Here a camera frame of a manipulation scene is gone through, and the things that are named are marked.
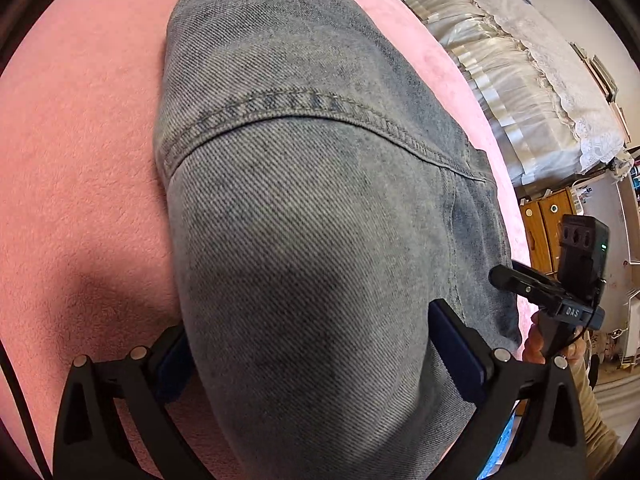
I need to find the blue cloth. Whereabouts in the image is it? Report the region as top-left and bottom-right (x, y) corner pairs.
(477, 412), (521, 480)

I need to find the wooden cabinet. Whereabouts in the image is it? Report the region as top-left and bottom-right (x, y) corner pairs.
(517, 187), (581, 277)

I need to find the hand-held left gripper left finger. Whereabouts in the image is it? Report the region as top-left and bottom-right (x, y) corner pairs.
(52, 325), (213, 480)

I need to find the black cable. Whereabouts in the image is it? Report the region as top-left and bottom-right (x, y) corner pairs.
(0, 345), (53, 480)

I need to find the white lace frilled cover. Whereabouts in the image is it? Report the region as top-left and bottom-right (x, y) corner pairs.
(387, 0), (628, 188)

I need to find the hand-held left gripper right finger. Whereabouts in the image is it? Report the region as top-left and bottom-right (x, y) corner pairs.
(429, 299), (588, 480)

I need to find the blue denim jacket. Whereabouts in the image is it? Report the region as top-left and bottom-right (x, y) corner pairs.
(152, 0), (521, 480)

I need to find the person's right forearm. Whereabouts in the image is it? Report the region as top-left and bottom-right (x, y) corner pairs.
(567, 340), (628, 468)

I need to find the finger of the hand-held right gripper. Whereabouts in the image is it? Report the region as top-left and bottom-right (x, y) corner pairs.
(489, 264), (565, 313)

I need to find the person's right hand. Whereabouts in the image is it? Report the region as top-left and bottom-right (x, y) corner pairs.
(523, 310), (548, 365)

